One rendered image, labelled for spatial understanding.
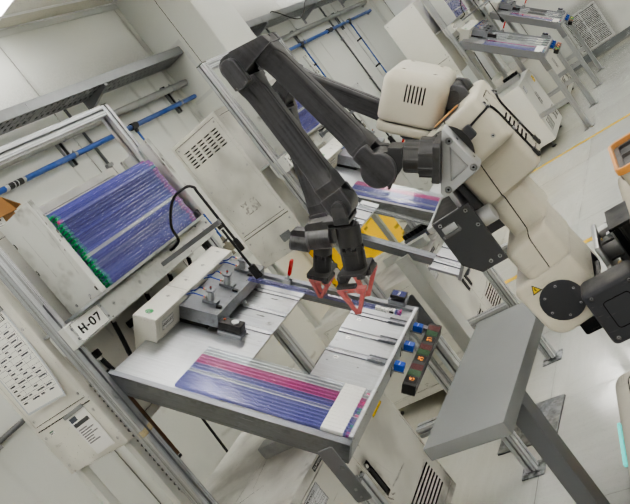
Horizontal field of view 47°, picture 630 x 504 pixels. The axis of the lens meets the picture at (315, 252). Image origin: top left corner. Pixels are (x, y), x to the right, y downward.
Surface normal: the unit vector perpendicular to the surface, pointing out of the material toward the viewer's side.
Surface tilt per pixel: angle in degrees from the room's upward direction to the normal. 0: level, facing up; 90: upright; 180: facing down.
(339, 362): 43
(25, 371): 92
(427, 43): 90
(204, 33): 90
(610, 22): 90
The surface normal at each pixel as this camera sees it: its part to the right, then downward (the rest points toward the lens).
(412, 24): -0.36, 0.43
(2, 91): 0.71, -0.46
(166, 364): 0.04, -0.88
